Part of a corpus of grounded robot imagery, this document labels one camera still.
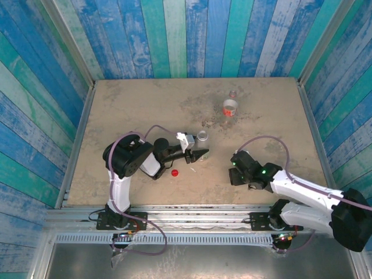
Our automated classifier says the aluminium table edge rail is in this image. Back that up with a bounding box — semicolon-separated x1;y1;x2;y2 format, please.
296;81;338;189
54;85;96;209

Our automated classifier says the long aluminium mounting rail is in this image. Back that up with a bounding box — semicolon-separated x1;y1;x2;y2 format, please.
43;204;357;233

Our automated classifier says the grey slotted cable duct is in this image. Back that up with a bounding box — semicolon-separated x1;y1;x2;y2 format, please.
54;233;274;245

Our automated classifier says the steel sheet panel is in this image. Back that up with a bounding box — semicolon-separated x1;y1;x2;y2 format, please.
43;242;360;279

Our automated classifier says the purple cable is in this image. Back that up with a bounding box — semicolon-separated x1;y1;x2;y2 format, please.
104;124;181;256
235;135;372;254

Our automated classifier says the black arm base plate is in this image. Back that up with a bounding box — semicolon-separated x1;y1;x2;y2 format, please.
249;212;305;232
95;211;148;231

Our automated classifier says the clear wide-neck plastic bottle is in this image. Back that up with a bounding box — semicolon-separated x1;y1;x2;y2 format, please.
196;130;210;160

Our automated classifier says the clear bottle with red label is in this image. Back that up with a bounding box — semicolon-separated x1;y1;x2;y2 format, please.
222;90;239;124

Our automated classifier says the aluminium corner post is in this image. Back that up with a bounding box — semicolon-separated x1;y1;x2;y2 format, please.
298;0;357;87
40;0;96;90

